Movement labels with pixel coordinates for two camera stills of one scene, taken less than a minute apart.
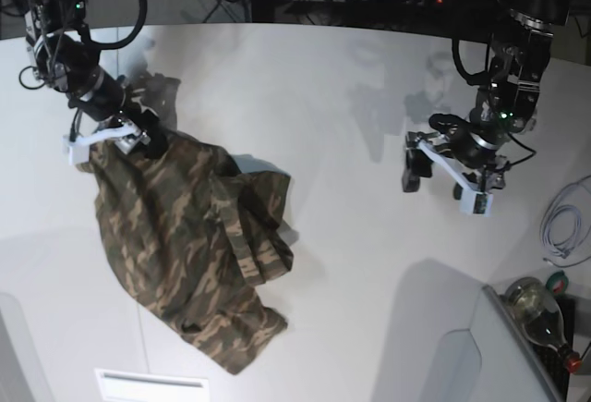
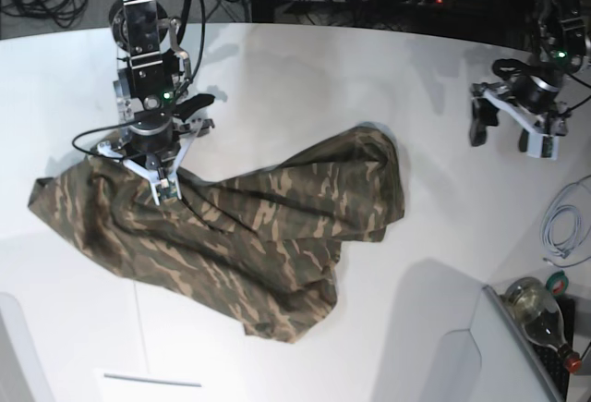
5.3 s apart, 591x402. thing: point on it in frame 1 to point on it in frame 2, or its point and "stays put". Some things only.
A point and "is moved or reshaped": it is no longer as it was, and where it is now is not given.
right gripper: x=456 y=138 to x=536 y=90
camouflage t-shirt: x=194 y=236 is moved or reshaped
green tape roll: x=558 y=282 stays put
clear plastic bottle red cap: x=540 y=321 stays put
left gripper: x=107 y=99 to x=156 y=135
